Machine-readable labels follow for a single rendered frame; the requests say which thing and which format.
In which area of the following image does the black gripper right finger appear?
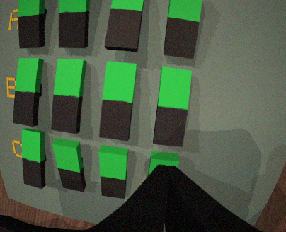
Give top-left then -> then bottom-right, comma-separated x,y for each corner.
165,165 -> 265,232

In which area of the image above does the grey-green switch panel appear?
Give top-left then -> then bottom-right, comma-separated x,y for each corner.
0,0 -> 286,226

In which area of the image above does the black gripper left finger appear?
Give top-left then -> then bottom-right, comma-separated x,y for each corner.
0,164 -> 169,232

